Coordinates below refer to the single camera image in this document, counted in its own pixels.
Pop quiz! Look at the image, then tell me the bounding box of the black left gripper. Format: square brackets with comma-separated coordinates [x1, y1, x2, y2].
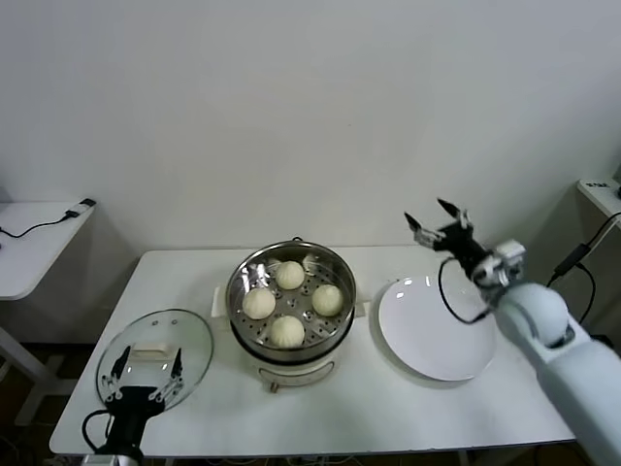
[100, 345, 185, 451]

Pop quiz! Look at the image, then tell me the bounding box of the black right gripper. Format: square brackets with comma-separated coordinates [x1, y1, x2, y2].
[404, 197, 489, 273]

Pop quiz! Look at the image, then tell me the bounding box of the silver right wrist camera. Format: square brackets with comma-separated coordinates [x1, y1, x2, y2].
[477, 240, 528, 287]

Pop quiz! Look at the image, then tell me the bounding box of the black charger cable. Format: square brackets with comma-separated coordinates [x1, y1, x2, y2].
[0, 197, 97, 239]

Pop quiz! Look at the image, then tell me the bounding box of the white round plate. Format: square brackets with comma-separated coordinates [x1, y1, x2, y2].
[371, 276, 499, 383]

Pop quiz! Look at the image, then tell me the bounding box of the black power adapter cable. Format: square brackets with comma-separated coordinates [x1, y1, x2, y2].
[545, 242, 597, 336]

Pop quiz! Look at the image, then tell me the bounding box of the white side table with cable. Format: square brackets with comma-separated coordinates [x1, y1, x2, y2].
[0, 200, 98, 426]

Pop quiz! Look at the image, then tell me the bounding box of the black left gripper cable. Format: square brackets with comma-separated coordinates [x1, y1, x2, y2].
[81, 410, 115, 447]

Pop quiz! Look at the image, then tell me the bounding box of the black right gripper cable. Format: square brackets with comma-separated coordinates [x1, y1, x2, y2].
[438, 256, 497, 325]

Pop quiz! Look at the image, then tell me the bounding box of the steel perforated steamer basket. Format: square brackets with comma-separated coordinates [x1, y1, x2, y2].
[212, 241, 373, 353]

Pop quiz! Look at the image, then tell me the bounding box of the glass lid with cream handle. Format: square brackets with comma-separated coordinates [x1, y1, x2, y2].
[95, 309, 215, 412]

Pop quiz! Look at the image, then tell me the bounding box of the white side table with label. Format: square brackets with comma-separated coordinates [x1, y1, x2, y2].
[575, 178, 621, 350]

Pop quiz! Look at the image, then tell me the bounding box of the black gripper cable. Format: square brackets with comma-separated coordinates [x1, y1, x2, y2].
[81, 410, 115, 447]
[438, 256, 497, 325]

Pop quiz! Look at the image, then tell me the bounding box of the white steamed baozi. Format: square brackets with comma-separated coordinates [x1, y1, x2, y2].
[275, 260, 306, 291]
[242, 289, 277, 320]
[310, 284, 345, 316]
[269, 315, 307, 349]

